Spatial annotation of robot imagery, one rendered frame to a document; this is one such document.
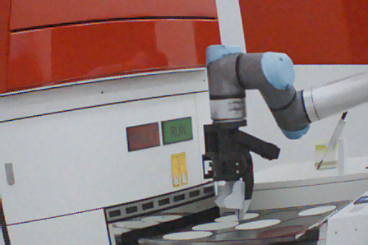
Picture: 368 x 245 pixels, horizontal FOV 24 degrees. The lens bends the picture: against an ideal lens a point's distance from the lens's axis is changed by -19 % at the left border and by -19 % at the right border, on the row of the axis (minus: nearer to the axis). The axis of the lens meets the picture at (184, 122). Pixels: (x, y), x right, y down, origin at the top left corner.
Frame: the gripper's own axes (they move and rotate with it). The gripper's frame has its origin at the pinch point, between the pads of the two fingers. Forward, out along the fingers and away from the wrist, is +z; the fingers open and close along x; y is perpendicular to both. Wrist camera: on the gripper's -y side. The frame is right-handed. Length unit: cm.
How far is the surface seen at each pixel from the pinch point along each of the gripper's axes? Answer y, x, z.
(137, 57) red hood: 22.0, 3.6, -33.9
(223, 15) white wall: -154, -314, -61
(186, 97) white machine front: 4.1, -15.5, -24.8
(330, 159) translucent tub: -30.2, -7.9, -7.2
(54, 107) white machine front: 43, 13, -27
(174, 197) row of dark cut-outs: 10.7, -10.9, -4.5
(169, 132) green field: 10.7, -10.2, -18.2
